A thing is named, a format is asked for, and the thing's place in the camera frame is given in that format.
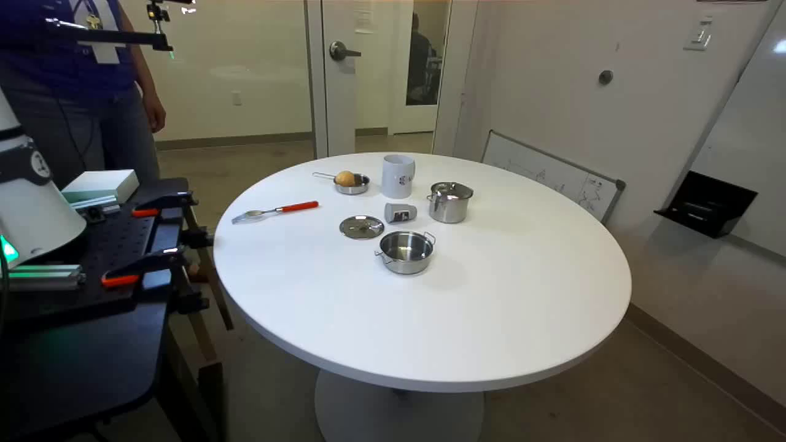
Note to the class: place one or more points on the grey salt shaker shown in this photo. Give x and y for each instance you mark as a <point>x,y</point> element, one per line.
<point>398,211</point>

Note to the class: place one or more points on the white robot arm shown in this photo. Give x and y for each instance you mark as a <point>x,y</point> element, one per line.
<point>35,219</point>

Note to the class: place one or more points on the open steel pot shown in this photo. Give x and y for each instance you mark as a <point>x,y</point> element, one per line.
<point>406,251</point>

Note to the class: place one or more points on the round steel pot lid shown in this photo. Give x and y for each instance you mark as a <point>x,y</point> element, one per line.
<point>362,226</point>

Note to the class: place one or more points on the small steel bowl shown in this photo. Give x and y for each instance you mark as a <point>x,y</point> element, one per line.
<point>355,191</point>

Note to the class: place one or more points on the round white table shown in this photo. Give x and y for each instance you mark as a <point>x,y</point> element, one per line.
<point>525,288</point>

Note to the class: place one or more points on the lidded small steel pot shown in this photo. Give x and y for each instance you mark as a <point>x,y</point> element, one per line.
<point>451,202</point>

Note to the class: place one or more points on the orange ball in bowl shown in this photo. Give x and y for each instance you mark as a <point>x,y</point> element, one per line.
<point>347,177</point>

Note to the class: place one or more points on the leaning whiteboard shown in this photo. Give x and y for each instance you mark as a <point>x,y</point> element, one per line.
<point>590,191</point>

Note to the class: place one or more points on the white door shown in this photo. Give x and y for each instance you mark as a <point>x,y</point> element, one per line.
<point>374,67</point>

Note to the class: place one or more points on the white box on cart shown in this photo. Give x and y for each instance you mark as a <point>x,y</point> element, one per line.
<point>118,186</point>

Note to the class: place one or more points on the person in purple shirt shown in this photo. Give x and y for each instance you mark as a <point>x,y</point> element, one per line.
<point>84,105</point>

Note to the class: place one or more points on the black robot cart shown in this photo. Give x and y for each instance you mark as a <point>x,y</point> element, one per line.
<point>72,360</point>

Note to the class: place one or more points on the red handled spoon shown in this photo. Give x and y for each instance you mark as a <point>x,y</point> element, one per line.
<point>256,214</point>

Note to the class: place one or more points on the black wall tray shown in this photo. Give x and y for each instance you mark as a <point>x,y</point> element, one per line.
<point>709,204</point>

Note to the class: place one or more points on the black camera boom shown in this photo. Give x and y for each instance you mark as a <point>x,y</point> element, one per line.
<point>83,32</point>

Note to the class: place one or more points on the white wall switch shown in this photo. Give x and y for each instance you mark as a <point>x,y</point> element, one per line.
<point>700,38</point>

